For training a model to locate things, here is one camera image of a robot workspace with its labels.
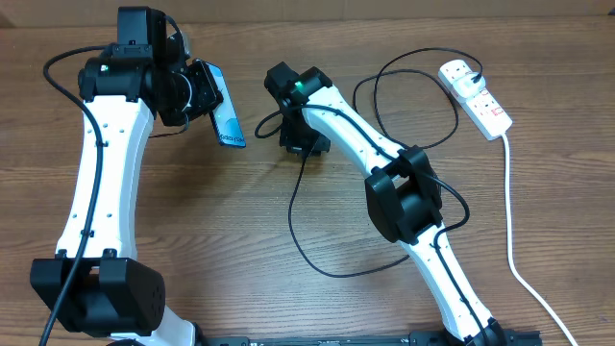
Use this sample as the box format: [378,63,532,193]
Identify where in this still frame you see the black charger cable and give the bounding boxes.
[286,46,484,280]

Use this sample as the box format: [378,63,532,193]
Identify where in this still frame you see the white power strip cord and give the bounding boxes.
[501,133,580,346]

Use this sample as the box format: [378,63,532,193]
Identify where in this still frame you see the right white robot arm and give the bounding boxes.
[264,62,506,345]

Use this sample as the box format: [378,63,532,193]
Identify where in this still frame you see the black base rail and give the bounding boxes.
[196,329,544,346]

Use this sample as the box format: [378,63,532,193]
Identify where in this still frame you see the black smartphone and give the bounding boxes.
[203,62,246,148]

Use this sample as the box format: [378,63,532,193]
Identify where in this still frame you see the white power strip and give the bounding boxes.
[438,60,512,140]

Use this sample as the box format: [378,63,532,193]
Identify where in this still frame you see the white charger plug adapter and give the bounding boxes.
[453,73,486,102]

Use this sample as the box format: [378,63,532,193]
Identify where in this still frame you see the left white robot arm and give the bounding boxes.
[30,44,245,345]

